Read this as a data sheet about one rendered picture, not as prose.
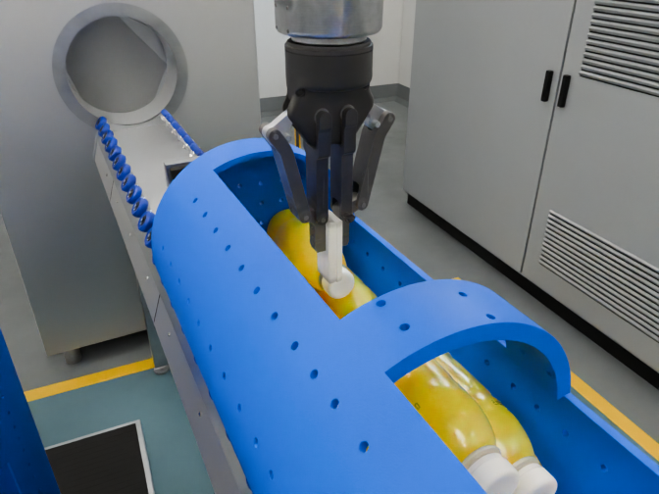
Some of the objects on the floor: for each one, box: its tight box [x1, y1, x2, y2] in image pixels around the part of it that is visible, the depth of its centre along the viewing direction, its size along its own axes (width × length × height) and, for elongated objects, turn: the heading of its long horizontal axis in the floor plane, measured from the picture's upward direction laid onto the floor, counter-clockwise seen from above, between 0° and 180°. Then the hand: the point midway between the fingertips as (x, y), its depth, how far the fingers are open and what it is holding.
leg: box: [135, 274, 170, 374], centre depth 200 cm, size 6×6×63 cm
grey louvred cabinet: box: [403, 0, 659, 390], centre depth 236 cm, size 54×215×145 cm, turn 24°
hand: (329, 247), depth 57 cm, fingers closed
